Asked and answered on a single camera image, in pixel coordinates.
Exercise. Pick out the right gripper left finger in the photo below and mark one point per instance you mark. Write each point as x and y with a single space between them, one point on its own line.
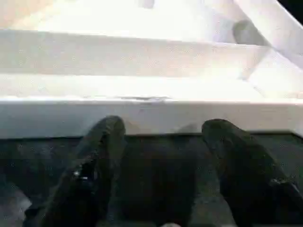
87 179

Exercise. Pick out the black glossy mat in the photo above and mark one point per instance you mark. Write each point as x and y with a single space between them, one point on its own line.
161 177

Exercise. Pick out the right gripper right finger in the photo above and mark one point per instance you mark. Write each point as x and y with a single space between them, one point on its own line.
248 179

